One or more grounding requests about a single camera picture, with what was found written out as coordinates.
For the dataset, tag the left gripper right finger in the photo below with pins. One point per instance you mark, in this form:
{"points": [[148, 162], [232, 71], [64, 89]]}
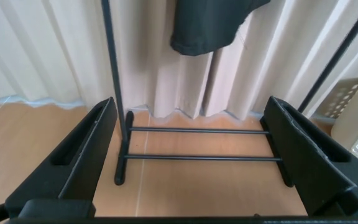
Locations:
{"points": [[315, 174]]}

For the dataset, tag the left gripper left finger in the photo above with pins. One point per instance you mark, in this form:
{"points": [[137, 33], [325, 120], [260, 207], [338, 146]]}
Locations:
{"points": [[73, 168]]}

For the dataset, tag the black clothes rack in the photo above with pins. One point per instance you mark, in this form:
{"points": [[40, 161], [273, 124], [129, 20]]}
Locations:
{"points": [[113, 62]]}

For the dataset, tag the white laundry basket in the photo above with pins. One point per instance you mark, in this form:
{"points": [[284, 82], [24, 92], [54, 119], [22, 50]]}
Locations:
{"points": [[350, 121]]}

